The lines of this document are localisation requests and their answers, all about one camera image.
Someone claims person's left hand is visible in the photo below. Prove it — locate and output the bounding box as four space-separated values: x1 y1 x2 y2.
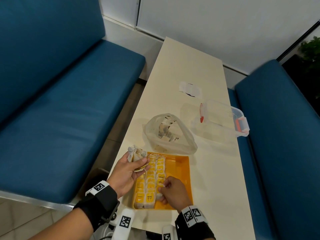
107 151 150 199

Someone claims person's right hand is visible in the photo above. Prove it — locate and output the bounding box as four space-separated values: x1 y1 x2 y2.
157 176 193 214

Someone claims bunch of tea bags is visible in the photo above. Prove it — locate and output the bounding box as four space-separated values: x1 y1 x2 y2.
127 145 148 173

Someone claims yellow tray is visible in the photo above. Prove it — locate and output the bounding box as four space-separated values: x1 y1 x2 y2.
132 151 194 211

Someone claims row of tea bags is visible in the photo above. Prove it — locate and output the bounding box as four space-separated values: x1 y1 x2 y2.
134 153 167 210

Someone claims clear plastic bag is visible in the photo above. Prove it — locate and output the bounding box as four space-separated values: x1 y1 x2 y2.
142 113 198 155

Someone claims clear box with red latches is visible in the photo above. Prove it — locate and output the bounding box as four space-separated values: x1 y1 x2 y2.
191 99 250 138

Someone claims person's right forearm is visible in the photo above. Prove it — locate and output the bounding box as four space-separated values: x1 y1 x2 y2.
174 213 217 240

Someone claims person's left forearm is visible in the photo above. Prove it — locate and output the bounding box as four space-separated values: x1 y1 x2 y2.
29 185 120 240

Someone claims white marker wristband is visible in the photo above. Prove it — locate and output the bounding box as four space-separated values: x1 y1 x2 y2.
181 205 208 228
85 180 110 197

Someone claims blue sofa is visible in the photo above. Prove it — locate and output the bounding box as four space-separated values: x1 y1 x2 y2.
0 0 146 205
228 59 320 240

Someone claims white paper patch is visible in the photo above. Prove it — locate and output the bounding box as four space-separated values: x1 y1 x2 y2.
179 81 203 98

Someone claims black metal pole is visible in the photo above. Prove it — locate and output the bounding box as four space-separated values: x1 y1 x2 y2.
276 20 320 62

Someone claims green leafy plant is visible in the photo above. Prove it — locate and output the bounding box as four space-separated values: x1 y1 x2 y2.
299 36 320 63

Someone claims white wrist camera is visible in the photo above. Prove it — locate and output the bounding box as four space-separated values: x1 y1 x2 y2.
111 208 135 240
162 224 178 240

